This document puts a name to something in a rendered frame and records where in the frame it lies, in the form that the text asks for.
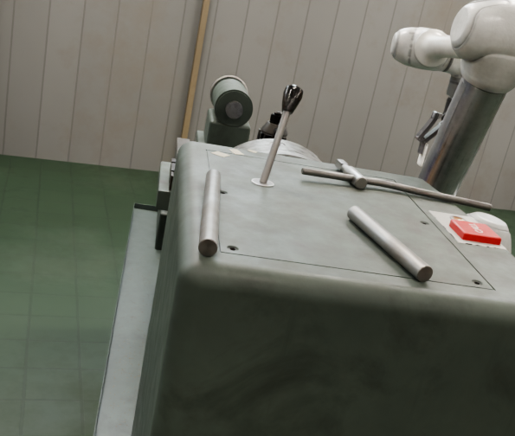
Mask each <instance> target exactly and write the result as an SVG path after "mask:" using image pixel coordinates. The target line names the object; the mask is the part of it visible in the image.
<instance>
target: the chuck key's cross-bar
mask: <svg viewBox="0 0 515 436"><path fill-rule="evenodd" d="M301 174H302V175H307V176H317V177H323V178H329V179H335V180H340V181H346V182H352V179H353V175H348V174H343V173H337V172H331V171H325V170H315V169H309V168H304V167H303V168H302V169H301ZM366 179H367V184H369V185H374V186H379V187H384V188H388V189H395V190H399V191H403V192H407V193H411V194H415V195H419V196H426V197H430V198H434V199H438V200H442V201H445V202H452V203H457V204H460V205H465V206H468V207H472V208H479V209H484V210H487V211H490V210H491V209H492V204H488V203H484V202H477V201H474V200H469V199H466V198H461V197H458V196H451V195H447V194H442V193H439V192H435V191H431V190H427V189H420V188H416V187H412V186H408V185H404V184H400V183H393V182H389V181H385V180H381V179H376V178H370V177H366Z"/></svg>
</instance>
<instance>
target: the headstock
mask: <svg viewBox="0 0 515 436"><path fill-rule="evenodd" d="M229 149H235V150H238V151H240V152H241V153H242V154H244V155H236V154H234V153H233V152H232V151H230V150H229ZM215 151H220V152H222V153H225V154H228V155H230V156H228V157H220V156H217V155H215V154H212V153H211V152H215ZM268 154H269V153H264V152H258V151H257V152H256V153H254V152H251V151H248V150H243V149H237V148H232V147H227V146H221V145H215V144H205V143H200V142H195V141H189V142H187V143H184V144H183V145H182V146H181V147H180V148H179V150H178V153H177V160H176V164H175V169H174V176H173V181H172V186H171V196H170V202H169V207H168V213H167V218H166V223H165V230H164V239H163V245H162V250H161V256H160V261H159V267H158V276H157V283H156V288H155V293H154V299H153V304H152V310H151V320H150V328H149V339H148V350H147V362H146V373H145V394H144V405H143V417H142V428H141V436H515V257H513V256H512V255H511V254H510V253H509V252H508V251H507V250H504V249H497V248H491V247H481V246H475V245H468V244H462V243H458V242H457V240H456V239H455V238H454V237H453V236H452V235H451V234H450V233H449V232H448V231H447V230H446V229H445V228H444V227H443V226H442V225H441V224H440V223H439V222H438V221H437V220H436V219H435V218H434V217H433V216H432V215H431V214H430V213H429V210H430V211H435V212H442V213H447V214H453V215H464V216H468V215H466V214H465V213H464V212H463V211H462V210H460V209H459V208H458V207H457V206H455V205H454V204H453V203H452V202H445V201H442V200H438V199H434V198H430V197H426V196H419V195H415V194H411V193H407V192H403V191H399V190H395V189H388V188H384V187H379V186H374V185H369V184H367V185H366V187H365V188H363V189H357V188H356V187H355V186H354V185H353V184H352V183H351V182H346V181H340V180H335V179H329V178H323V177H317V176H307V175H302V174H301V169H302V168H303V167H304V168H309V169H315V170H325V171H331V172H337V173H343V174H344V172H343V171H341V170H339V169H338V168H337V167H336V166H335V164H333V163H322V162H317V161H312V160H306V159H301V158H296V157H285V156H280V155H276V157H275V159H274V164H273V167H272V169H271V172H270V175H269V178H268V181H270V182H272V183H273V184H274V186H273V187H269V188H268V187H261V186H258V185H255V184H253V183H252V182H251V181H252V179H255V178H260V179H261V174H262V171H263V169H264V166H265V163H266V161H267V157H268ZM209 170H218V171H219V172H220V174H221V185H220V207H219V228H218V249H217V252H216V253H215V254H214V255H212V256H209V257H208V256H204V255H202V254H200V252H199V250H198V243H199V235H200V227H201V219H202V211H203V195H204V187H205V179H206V174H207V172H208V171H209ZM353 206H358V207H360V208H361V209H362V210H363V211H364V212H365V213H367V214H368V215H369V216H370V217H372V218H373V219H374V220H375V221H377V222H378V223H379V224H380V225H381V226H383V227H384V228H385V229H386V230H388V231H389V232H390V233H391V234H393V235H394V236H395V237H396V238H397V239H398V240H399V241H400V242H401V243H402V244H404V245H405V246H406V247H407V248H409V249H410V250H411V251H412V252H413V253H415V254H416V255H417V256H418V257H420V258H421V259H422V260H423V261H425V262H426V263H427V264H428V265H429V266H431V267H432V268H433V275H432V277H431V278H430V279H429V280H428V281H426V282H421V281H419V280H418V279H417V278H415V277H414V276H413V275H412V274H411V273H410V272H409V271H407V270H406V269H405V268H404V267H403V266H402V265H401V264H399V263H398V262H397V261H396V260H395V259H394V258H393V257H391V256H390V255H389V254H388V253H387V252H386V251H385V250H383V249H382V248H381V247H380V246H379V245H378V244H377V243H376V242H375V241H373V240H372V239H371V238H370V237H369V235H367V234H366V233H365V232H364V231H363V230H362V229H361V228H359V227H358V226H357V225H356V224H355V223H354V222H353V221H351V220H350V219H349V218H348V216H347V212H348V210H349V209H350V208H351V207H353Z"/></svg>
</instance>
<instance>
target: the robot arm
mask: <svg viewBox="0 0 515 436"><path fill-rule="evenodd" d="M390 52H391V54H392V56H393V58H394V59H395V60H396V61H398V62H400V63H402V64H403V65H405V66H408V67H415V68H419V69H423V70H429V71H442V72H445V73H449V74H451V77H450V79H449V83H448V87H447V92H446V94H447V95H448V96H450V97H448V98H447V101H446V105H445V107H444V112H443V113H438V112H436V111H433V112H432V115H431V117H430V119H429V120H428V121H427V123H426V124H425V125H424V126H423V127H422V128H421V129H420V130H419V132H418V133H417V134H416V135H415V139H417V140H418V141H420V144H419V147H418V153H419V157H418V161H417V164H418V165H419V166H421V167H422V170H421V172H420V174H419V176H418V178H421V179H422V180H424V181H425V182H426V183H428V184H429V185H431V186H432V187H433V188H435V189H436V190H437V191H439V192H440V193H442V194H447V195H451V196H456V194H457V192H458V190H459V188H460V186H461V184H462V182H463V180H464V178H465V176H466V174H467V172H468V170H469V168H470V166H471V164H472V162H473V160H474V158H475V156H476V154H477V152H478V151H479V150H480V146H481V143H482V141H483V139H484V137H485V135H486V133H487V131H488V129H489V127H490V125H491V123H492V121H493V119H494V117H495V115H496V113H497V111H498V109H499V107H500V105H501V103H502V101H503V99H504V97H505V95H506V93H508V92H510V91H511V90H512V89H513V88H515V0H478V1H474V2H471V3H469V4H468V5H465V6H464V7H463V8H462V9H461V10H460V11H459V12H458V14H457V15H456V17H455V19H454V22H453V24H452V28H451V32H450V35H446V34H445V33H443V32H442V31H440V30H438V29H428V28H406V29H400V30H398V32H396V33H395V34H394V36H393V39H392V43H391V48H390ZM439 118H441V120H442V121H441V122H440V123H439V124H438V125H437V126H436V127H435V128H434V129H433V130H431V131H430V132H429V133H427V132H428V131H429V130H430V129H431V127H432V126H433V125H434V124H435V122H436V121H437V120H438V119H439ZM435 136H436V137H435ZM433 137H435V141H434V142H433V144H432V147H431V149H430V151H429V153H428V156H427V158H426V160H425V163H424V164H423V162H424V158H425V155H426V152H427V148H428V144H427V142H428V141H429V140H431V139H432V138H433ZM422 165H423V166H422ZM467 215H468V216H469V217H473V218H474V219H475V220H476V221H477V222H478V223H481V224H486V225H487V226H488V227H489V228H490V229H491V230H492V231H494V232H495V233H496V234H497V235H498V236H499V237H500V238H501V239H502V241H501V243H500V244H501V245H502V246H504V247H505V248H506V249H507V251H508V252H509V253H511V252H512V239H511V235H510V233H509V230H508V227H507V225H506V224H505V222H503V221H501V220H500V219H499V218H497V217H495V216H492V215H489V214H486V213H481V212H474V213H470V214H467Z"/></svg>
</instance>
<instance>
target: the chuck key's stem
mask: <svg viewBox="0 0 515 436"><path fill-rule="evenodd" d="M335 166H336V167H337V168H338V169H339V170H341V171H343V172H344V174H348V175H353V179H352V182H351V183H352V184H353V185H354V186H355V187H356V188H357V189H363V188H365V187H366V185H367V179H366V178H365V177H364V176H363V175H361V174H360V173H359V172H358V171H357V170H356V169H355V168H353V167H352V166H349V164H348V163H347V162H346V161H345V160H342V159H337V161H336V163H335Z"/></svg>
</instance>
